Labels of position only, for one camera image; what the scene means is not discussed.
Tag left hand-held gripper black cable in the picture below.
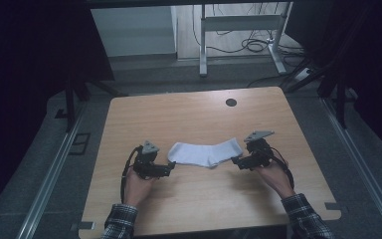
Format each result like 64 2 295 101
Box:
119 145 142 205

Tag white power strip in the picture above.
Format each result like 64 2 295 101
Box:
292 67 313 83

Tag black metal stand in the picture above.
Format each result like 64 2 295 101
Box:
280 56 357 129
55 74 128 133

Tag person's left hand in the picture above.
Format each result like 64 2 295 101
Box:
122 165 159 208

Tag person's right hand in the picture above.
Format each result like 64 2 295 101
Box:
253 158 296 200

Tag pale grey panel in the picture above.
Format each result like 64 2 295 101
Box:
90 5 178 58

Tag white metal desk frame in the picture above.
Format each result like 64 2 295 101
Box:
198 2 294 78

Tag black cables on floor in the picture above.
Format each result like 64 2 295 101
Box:
192 3 307 89

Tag hand-held gripper black cable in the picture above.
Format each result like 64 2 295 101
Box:
269 146 295 191
119 145 142 205

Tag aluminium floor rail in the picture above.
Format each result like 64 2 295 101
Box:
14 99 89 239
320 98 382 239

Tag right hand-held gripper black cable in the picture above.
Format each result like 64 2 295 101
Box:
269 146 295 191

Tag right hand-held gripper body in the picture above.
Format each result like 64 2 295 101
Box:
243 129 276 169

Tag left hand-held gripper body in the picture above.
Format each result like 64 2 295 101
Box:
132 139 167 181

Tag grey table bracket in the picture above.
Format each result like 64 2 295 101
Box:
70 221 97 232
323 201 350 213

